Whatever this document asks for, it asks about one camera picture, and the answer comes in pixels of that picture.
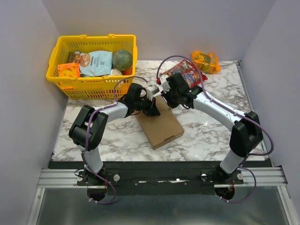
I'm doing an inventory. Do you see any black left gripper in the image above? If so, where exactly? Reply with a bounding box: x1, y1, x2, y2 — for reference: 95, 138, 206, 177
134, 95, 160, 117

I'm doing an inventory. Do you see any brown cardboard express box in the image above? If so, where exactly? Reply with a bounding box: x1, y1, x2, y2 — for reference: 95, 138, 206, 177
135, 96, 184, 150

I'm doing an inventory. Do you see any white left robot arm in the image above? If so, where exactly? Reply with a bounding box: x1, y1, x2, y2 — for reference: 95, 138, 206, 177
69, 83, 160, 185

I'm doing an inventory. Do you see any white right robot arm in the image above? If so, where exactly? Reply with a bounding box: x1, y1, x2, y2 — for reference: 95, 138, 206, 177
160, 73, 263, 184

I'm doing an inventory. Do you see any orange snack box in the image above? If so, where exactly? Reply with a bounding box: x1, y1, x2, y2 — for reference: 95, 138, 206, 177
58, 63, 80, 78

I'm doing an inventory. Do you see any red snack bag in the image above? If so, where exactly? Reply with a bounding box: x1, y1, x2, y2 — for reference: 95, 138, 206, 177
160, 60, 208, 88

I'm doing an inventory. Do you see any orange round fruit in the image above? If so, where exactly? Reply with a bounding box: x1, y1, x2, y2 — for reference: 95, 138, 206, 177
122, 67, 133, 75

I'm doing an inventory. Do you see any orange yellow snack bag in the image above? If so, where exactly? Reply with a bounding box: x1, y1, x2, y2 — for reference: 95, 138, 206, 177
191, 51, 221, 74

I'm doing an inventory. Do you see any beige round bun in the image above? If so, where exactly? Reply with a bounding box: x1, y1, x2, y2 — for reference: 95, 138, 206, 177
110, 68, 123, 76

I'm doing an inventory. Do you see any green round melon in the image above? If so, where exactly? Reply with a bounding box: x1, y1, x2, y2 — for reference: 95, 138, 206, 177
112, 49, 133, 71

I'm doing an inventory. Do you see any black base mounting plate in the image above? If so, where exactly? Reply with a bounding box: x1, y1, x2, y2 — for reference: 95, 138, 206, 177
38, 159, 280, 201

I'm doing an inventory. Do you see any light blue chips bag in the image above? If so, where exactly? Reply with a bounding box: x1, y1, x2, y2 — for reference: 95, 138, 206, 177
73, 51, 113, 77

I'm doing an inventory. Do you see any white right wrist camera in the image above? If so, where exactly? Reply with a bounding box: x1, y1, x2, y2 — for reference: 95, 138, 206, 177
159, 75, 171, 95

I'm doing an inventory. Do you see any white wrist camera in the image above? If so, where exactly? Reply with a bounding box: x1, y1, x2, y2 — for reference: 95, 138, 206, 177
145, 85, 161, 101
159, 75, 171, 95

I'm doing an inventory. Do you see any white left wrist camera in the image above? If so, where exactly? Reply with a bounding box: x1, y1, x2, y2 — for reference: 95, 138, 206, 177
145, 85, 161, 101

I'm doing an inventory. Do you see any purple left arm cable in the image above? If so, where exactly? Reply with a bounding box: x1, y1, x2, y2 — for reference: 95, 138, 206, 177
81, 76, 153, 205

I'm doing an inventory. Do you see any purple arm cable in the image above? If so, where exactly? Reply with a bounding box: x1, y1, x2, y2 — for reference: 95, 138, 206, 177
156, 55, 274, 204
81, 76, 153, 205

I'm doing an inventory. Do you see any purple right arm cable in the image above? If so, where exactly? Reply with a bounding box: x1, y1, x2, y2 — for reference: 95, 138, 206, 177
156, 55, 274, 204

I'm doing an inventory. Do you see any aluminium rail frame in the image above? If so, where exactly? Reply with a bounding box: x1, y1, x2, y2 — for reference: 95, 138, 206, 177
25, 60, 293, 225

